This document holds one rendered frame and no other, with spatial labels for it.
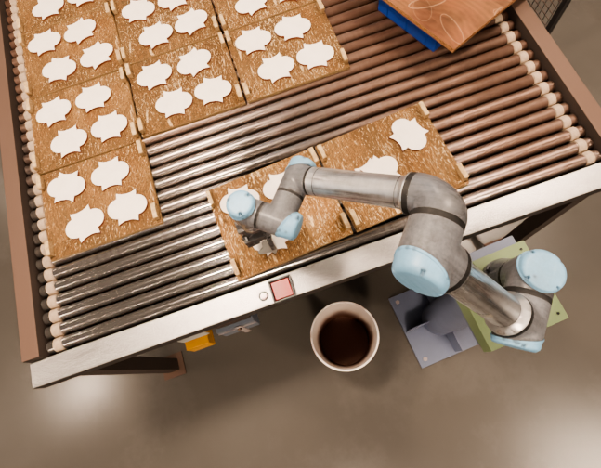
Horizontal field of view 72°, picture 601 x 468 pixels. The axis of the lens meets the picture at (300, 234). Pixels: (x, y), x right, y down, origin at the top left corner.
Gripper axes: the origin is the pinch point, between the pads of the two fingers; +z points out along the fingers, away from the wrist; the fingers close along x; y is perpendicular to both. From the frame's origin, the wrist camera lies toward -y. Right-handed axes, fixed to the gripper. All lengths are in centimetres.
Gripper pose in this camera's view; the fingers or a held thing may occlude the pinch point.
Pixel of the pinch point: (271, 236)
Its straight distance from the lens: 137.4
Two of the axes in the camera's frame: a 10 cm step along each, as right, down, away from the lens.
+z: 1.1, 2.8, 9.6
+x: 3.7, 8.8, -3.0
